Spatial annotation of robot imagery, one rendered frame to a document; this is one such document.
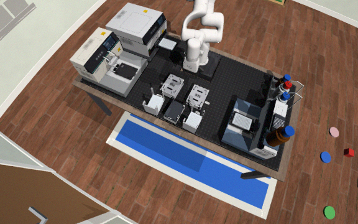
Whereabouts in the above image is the red bottle cap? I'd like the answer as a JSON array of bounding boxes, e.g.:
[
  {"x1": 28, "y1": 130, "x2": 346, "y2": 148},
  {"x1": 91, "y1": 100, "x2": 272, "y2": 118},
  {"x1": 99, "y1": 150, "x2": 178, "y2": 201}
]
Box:
[{"x1": 283, "y1": 81, "x2": 292, "y2": 89}]

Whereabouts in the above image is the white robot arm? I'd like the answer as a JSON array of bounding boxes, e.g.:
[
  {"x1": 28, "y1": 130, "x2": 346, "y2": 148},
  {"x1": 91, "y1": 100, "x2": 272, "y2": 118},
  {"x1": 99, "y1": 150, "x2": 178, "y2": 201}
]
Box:
[{"x1": 181, "y1": 0, "x2": 224, "y2": 65}]

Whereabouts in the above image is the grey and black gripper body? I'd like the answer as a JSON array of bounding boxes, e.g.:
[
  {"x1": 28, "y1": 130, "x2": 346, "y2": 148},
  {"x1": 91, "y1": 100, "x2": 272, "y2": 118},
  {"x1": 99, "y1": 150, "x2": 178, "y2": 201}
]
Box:
[{"x1": 183, "y1": 56, "x2": 200, "y2": 73}]

